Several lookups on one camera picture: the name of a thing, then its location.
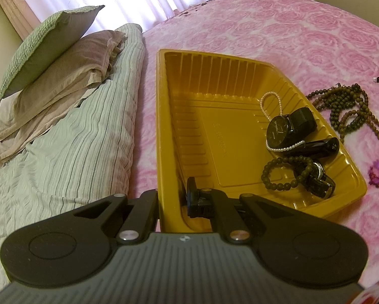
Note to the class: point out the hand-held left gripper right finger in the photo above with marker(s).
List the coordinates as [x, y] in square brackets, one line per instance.
[195, 202]

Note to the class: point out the glossy black oblong case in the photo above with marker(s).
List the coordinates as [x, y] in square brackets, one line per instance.
[319, 147]

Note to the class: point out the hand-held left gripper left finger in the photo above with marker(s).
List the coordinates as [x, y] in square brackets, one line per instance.
[145, 209]

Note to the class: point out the red and white cloth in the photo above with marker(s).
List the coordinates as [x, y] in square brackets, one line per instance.
[374, 293]

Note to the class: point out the yellow plastic tray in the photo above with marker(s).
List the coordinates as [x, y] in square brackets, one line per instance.
[227, 152]

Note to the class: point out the green pillow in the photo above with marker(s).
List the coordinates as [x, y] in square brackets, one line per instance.
[44, 44]

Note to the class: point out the white pearl strand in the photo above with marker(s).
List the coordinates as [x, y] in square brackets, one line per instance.
[279, 98]

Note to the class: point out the beige pillow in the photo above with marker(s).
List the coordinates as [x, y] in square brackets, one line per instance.
[56, 82]

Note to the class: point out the black mesh band wristwatch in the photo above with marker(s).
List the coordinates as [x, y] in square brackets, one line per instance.
[284, 129]

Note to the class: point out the pink floral blanket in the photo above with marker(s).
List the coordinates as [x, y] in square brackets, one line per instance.
[271, 25]

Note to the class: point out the green striped quilt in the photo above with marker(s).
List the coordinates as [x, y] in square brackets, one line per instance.
[66, 152]

